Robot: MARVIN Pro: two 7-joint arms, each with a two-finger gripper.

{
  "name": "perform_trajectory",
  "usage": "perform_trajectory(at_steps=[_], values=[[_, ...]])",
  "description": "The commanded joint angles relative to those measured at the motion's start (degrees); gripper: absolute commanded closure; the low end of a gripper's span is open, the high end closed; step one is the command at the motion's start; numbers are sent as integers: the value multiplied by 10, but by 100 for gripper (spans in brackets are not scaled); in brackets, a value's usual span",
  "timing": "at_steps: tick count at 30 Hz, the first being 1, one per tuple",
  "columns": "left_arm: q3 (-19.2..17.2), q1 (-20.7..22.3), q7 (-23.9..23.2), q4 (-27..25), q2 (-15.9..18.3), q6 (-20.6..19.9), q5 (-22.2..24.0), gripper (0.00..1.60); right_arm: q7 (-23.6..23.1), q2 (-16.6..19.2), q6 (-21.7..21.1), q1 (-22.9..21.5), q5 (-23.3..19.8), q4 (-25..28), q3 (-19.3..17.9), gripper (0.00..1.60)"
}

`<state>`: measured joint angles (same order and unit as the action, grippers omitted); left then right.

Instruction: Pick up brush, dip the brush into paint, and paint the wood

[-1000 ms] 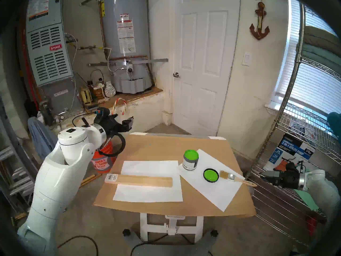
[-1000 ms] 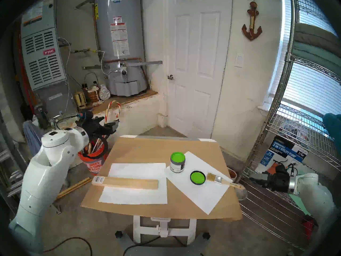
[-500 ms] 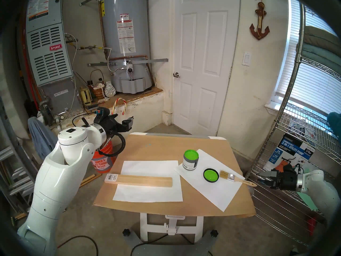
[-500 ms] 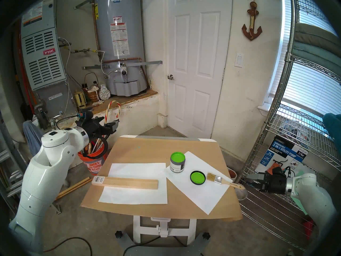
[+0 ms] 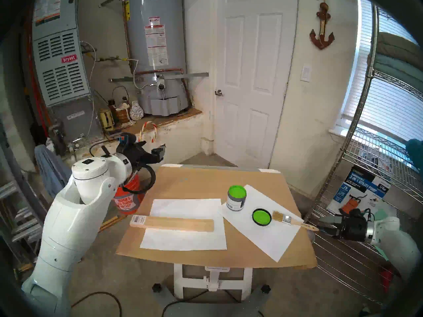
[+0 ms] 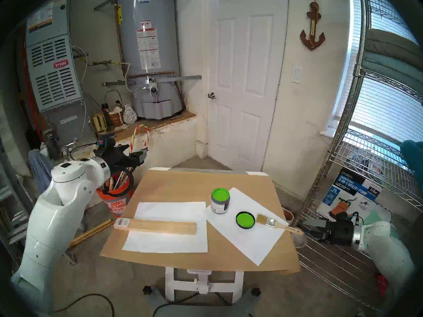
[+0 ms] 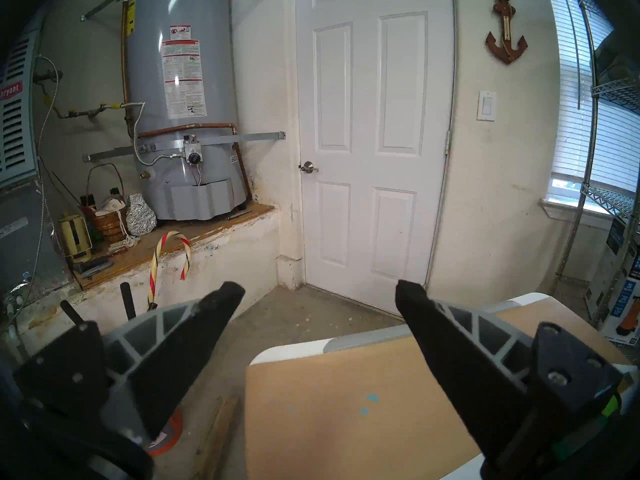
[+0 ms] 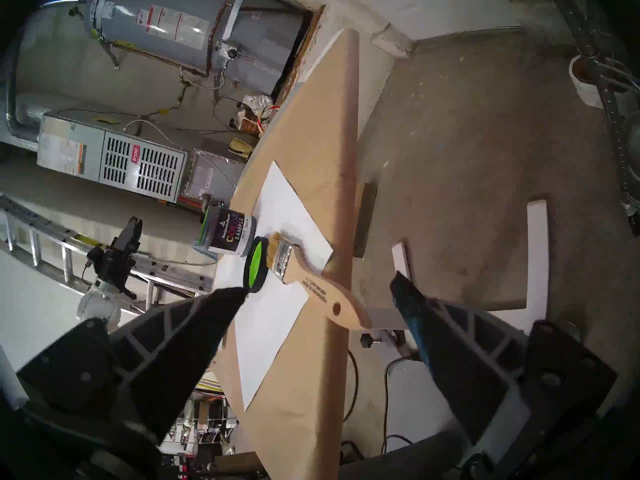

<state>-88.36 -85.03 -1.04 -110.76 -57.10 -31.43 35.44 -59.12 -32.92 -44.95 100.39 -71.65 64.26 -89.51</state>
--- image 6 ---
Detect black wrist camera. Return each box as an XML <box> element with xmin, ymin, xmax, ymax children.
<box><xmin>337</xmin><ymin>211</ymin><xmax>361</xmax><ymax>226</ymax></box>
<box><xmin>95</xmin><ymin>137</ymin><xmax>116</xmax><ymax>152</ymax></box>

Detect light wood plank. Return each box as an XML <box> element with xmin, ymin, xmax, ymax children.
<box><xmin>114</xmin><ymin>218</ymin><xmax>197</xmax><ymax>235</ymax></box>

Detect blue cloth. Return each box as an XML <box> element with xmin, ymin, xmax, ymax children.
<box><xmin>28</xmin><ymin>149</ymin><xmax>55</xmax><ymax>194</ymax></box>

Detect white paper sheet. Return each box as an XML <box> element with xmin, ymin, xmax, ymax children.
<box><xmin>122</xmin><ymin>201</ymin><xmax>208</xmax><ymax>254</ymax></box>
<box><xmin>204</xmin><ymin>188</ymin><xmax>289</xmax><ymax>266</ymax></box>

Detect metal water heater strap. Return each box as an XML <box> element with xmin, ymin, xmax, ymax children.
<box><xmin>102</xmin><ymin>75</ymin><xmax>202</xmax><ymax>87</ymax></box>

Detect white water heater platform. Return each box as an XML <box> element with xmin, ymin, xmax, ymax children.
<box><xmin>56</xmin><ymin>111</ymin><xmax>197</xmax><ymax>168</ymax></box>

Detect grey bryant furnace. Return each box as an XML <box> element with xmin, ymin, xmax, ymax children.
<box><xmin>25</xmin><ymin>0</ymin><xmax>96</xmax><ymax>145</ymax></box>

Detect brown hardboard table cover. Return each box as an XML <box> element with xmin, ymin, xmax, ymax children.
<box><xmin>100</xmin><ymin>169</ymin><xmax>301</xmax><ymax>274</ymax></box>

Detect wicker basket with handle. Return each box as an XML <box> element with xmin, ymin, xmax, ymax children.
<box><xmin>104</xmin><ymin>89</ymin><xmax>123</xmax><ymax>127</ymax></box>

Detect red plastic object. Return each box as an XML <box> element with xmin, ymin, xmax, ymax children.
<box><xmin>377</xmin><ymin>273</ymin><xmax>389</xmax><ymax>299</ymax></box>

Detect wooden chip paint brush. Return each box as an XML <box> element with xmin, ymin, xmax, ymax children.
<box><xmin>256</xmin><ymin>214</ymin><xmax>304</xmax><ymax>235</ymax></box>

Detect green paint sample jar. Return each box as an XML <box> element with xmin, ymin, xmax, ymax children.
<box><xmin>211</xmin><ymin>188</ymin><xmax>230</xmax><ymax>214</ymax></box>

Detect teal folded cushion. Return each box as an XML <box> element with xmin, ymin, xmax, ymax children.
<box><xmin>360</xmin><ymin>51</ymin><xmax>423</xmax><ymax>89</ymax></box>

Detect dark teal fabric object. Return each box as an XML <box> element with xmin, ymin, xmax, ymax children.
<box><xmin>401</xmin><ymin>140</ymin><xmax>423</xmax><ymax>178</ymax></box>

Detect rusty anchor wall decoration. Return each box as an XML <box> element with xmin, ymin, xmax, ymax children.
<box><xmin>300</xmin><ymin>0</ymin><xmax>326</xmax><ymax>51</ymax></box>

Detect foil wrapped object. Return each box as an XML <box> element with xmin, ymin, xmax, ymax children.
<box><xmin>122</xmin><ymin>104</ymin><xmax>137</xmax><ymax>124</ymax></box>

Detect wooden sticks bundle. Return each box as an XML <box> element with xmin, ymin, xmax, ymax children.
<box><xmin>68</xmin><ymin>219</ymin><xmax>116</xmax><ymax>249</ymax></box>

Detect chrome wire shelf rack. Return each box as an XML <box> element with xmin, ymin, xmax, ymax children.
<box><xmin>297</xmin><ymin>0</ymin><xmax>423</xmax><ymax>312</ymax></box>

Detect light green paper sheet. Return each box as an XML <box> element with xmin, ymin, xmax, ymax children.
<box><xmin>364</xmin><ymin>210</ymin><xmax>394</xmax><ymax>228</ymax></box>

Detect black floor cable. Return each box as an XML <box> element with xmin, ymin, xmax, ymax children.
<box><xmin>55</xmin><ymin>293</ymin><xmax>115</xmax><ymax>317</ymax></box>

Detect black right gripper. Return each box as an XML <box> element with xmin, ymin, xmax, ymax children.
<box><xmin>301</xmin><ymin>214</ymin><xmax>355</xmax><ymax>247</ymax></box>

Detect orange plastic bucket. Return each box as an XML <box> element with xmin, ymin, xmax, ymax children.
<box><xmin>96</xmin><ymin>176</ymin><xmax>134</xmax><ymax>215</ymax></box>

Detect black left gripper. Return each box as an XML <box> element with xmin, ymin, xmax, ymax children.
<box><xmin>105</xmin><ymin>145</ymin><xmax>148</xmax><ymax>171</ymax></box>

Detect olive folded cushion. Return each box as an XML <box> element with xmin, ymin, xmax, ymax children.
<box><xmin>365</xmin><ymin>28</ymin><xmax>423</xmax><ymax>61</ymax></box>

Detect tan board table top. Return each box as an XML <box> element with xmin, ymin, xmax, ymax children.
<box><xmin>149</xmin><ymin>167</ymin><xmax>270</xmax><ymax>303</ymax></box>

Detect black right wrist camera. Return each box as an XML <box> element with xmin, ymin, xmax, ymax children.
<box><xmin>337</xmin><ymin>211</ymin><xmax>361</xmax><ymax>226</ymax></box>

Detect white panel door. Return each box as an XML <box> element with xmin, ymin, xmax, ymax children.
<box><xmin>208</xmin><ymin>0</ymin><xmax>288</xmax><ymax>173</ymax></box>

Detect white window blinds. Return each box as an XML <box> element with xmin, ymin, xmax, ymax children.
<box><xmin>334</xmin><ymin>0</ymin><xmax>423</xmax><ymax>145</ymax></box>

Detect grey water heater tank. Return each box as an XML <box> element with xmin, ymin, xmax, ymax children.
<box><xmin>117</xmin><ymin>0</ymin><xmax>184</xmax><ymax>119</ymax></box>

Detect black lid with green paint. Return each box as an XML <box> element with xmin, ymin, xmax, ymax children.
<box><xmin>236</xmin><ymin>211</ymin><xmax>256</xmax><ymax>229</ymax></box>

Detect aluminium ladder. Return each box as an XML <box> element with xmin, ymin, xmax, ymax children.
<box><xmin>0</xmin><ymin>138</ymin><xmax>33</xmax><ymax>264</ymax></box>

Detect utility pump box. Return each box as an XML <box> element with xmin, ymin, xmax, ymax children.
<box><xmin>316</xmin><ymin>168</ymin><xmax>383</xmax><ymax>221</ymax></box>

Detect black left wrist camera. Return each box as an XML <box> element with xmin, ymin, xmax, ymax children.
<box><xmin>95</xmin><ymin>137</ymin><xmax>116</xmax><ymax>152</ymax></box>

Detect striped candy cane decoration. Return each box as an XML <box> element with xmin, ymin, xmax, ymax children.
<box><xmin>131</xmin><ymin>124</ymin><xmax>150</xmax><ymax>152</ymax></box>

